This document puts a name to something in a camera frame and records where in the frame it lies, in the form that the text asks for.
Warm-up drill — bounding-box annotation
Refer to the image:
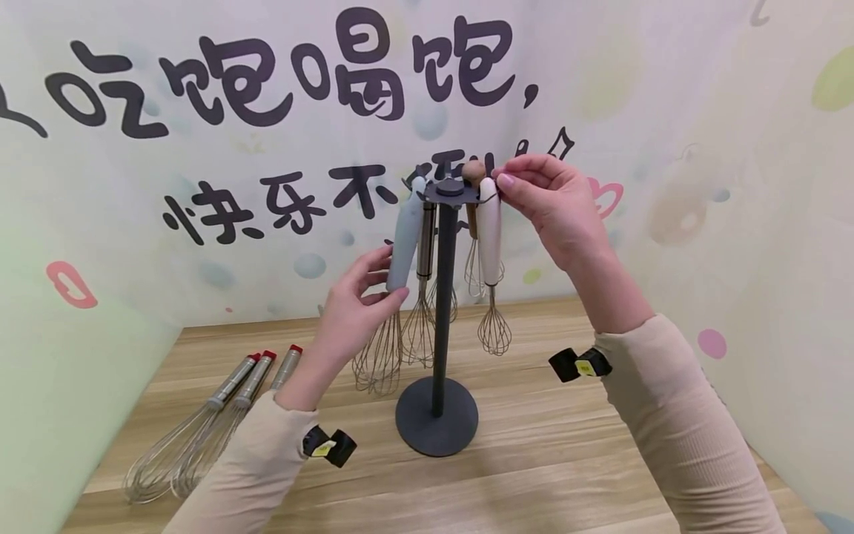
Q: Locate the person's right hand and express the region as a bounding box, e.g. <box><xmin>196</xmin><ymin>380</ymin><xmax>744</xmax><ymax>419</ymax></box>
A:
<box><xmin>494</xmin><ymin>154</ymin><xmax>615</xmax><ymax>274</ymax></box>

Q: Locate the person's left hand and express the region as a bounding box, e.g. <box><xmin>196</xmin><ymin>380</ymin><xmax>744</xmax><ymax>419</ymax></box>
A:
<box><xmin>308</xmin><ymin>245</ymin><xmax>411</xmax><ymax>369</ymax></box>

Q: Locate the blue-grey handle whisk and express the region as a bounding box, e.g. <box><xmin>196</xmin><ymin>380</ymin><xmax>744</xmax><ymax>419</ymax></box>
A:
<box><xmin>351</xmin><ymin>177</ymin><xmax>428</xmax><ymax>397</ymax></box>

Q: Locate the white handle whisk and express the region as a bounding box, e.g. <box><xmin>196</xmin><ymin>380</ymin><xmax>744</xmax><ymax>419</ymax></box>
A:
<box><xmin>476</xmin><ymin>177</ymin><xmax>514</xmax><ymax>357</ymax></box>

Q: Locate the person's left forearm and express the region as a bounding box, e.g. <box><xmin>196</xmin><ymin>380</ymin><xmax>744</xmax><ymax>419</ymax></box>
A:
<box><xmin>162</xmin><ymin>349</ymin><xmax>349</xmax><ymax>534</ymax></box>

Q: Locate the person's right forearm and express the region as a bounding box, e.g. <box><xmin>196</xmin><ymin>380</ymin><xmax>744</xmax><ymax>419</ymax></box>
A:
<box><xmin>570</xmin><ymin>248</ymin><xmax>789</xmax><ymax>534</ymax></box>

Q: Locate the red-capped steel whisk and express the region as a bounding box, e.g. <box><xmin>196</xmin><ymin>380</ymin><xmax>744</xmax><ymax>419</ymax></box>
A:
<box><xmin>169</xmin><ymin>349</ymin><xmax>278</xmax><ymax>500</ymax></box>
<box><xmin>122</xmin><ymin>352</ymin><xmax>262</xmax><ymax>506</ymax></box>
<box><xmin>269</xmin><ymin>343</ymin><xmax>304</xmax><ymax>392</ymax></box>

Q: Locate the dark grey utensil stand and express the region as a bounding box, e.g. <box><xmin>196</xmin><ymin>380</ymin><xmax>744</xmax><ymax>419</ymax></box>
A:
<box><xmin>394</xmin><ymin>177</ymin><xmax>483</xmax><ymax>458</ymax></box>

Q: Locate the black wrist band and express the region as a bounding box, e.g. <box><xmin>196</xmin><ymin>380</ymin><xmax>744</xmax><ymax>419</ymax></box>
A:
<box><xmin>302</xmin><ymin>425</ymin><xmax>359</xmax><ymax>469</ymax></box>
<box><xmin>548</xmin><ymin>346</ymin><xmax>614</xmax><ymax>384</ymax></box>

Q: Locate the wooden handle whisk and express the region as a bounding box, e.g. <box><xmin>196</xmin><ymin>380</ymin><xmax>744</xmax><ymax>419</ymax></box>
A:
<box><xmin>461</xmin><ymin>159</ymin><xmax>489</xmax><ymax>299</ymax></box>

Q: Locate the steel handle whisk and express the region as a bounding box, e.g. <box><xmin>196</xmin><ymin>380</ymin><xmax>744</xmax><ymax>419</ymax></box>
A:
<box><xmin>400</xmin><ymin>200</ymin><xmax>439</xmax><ymax>369</ymax></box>

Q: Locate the small wire whisk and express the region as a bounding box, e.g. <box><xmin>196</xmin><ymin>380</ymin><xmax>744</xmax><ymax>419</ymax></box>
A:
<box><xmin>427</xmin><ymin>273</ymin><xmax>460</xmax><ymax>324</ymax></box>

